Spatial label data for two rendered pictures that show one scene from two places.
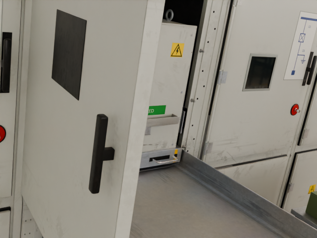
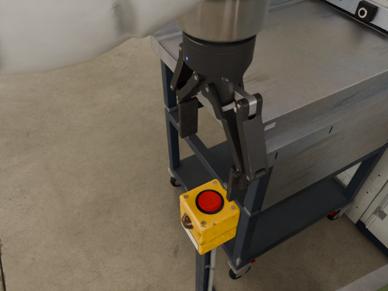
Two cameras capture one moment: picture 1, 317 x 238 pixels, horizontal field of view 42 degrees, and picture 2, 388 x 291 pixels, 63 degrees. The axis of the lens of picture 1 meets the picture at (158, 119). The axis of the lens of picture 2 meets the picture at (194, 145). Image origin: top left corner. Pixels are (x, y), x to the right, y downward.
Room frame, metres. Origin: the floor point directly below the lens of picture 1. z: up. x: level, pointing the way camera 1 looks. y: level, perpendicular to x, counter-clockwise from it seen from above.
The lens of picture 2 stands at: (0.96, -1.04, 1.37)
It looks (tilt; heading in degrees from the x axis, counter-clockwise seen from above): 47 degrees down; 100
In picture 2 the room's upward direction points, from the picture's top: straight up
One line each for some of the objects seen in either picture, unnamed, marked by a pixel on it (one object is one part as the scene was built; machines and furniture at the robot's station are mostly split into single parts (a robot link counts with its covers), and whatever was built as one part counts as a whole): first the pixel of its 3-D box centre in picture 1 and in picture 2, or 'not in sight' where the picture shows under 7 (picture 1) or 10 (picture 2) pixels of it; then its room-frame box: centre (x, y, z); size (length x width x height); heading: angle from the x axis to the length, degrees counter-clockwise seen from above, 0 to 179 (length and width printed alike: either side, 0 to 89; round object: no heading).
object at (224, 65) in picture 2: not in sight; (216, 64); (0.93, -0.74, 1.17); 0.08 x 0.07 x 0.09; 129
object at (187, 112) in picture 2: not in sight; (188, 118); (0.88, -0.69, 1.04); 0.03 x 0.01 x 0.07; 39
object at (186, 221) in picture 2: not in sight; (186, 222); (0.89, -0.77, 0.87); 0.03 x 0.01 x 0.03; 129
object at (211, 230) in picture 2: not in sight; (208, 216); (0.93, -0.74, 0.85); 0.08 x 0.08 x 0.10; 39
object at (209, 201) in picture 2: not in sight; (209, 202); (0.93, -0.74, 0.90); 0.04 x 0.04 x 0.02
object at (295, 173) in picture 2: not in sight; (268, 136); (1.10, -0.11, 0.46); 0.64 x 0.58 x 0.66; 39
